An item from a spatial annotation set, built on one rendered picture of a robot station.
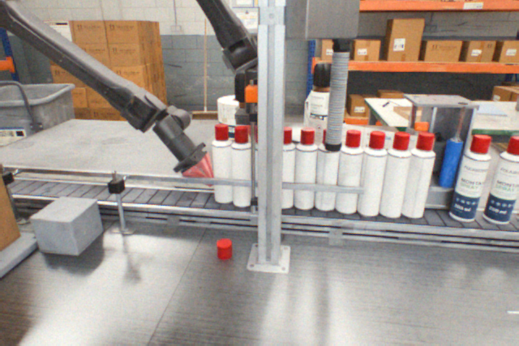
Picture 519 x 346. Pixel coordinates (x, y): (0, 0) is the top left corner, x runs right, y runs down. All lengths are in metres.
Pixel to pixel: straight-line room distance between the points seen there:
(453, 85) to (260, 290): 5.18
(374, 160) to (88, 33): 3.85
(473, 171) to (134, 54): 3.71
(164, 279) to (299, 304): 0.27
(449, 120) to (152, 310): 0.82
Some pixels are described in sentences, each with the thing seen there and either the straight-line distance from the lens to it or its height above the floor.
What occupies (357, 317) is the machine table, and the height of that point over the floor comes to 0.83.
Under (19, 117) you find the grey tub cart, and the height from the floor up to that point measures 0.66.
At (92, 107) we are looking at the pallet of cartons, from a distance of 4.44.
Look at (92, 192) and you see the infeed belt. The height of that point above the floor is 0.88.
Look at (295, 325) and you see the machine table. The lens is 0.62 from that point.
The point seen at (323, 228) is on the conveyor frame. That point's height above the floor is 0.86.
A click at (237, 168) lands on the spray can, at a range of 0.77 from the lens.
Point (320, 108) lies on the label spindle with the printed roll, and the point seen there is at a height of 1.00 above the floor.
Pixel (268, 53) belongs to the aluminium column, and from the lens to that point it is 0.56.
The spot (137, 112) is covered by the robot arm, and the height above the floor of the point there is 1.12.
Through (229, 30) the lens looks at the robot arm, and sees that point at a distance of 0.74.
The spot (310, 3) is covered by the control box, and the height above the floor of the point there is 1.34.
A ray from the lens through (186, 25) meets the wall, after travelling 5.37.
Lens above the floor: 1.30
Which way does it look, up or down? 21 degrees down
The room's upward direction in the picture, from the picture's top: straight up
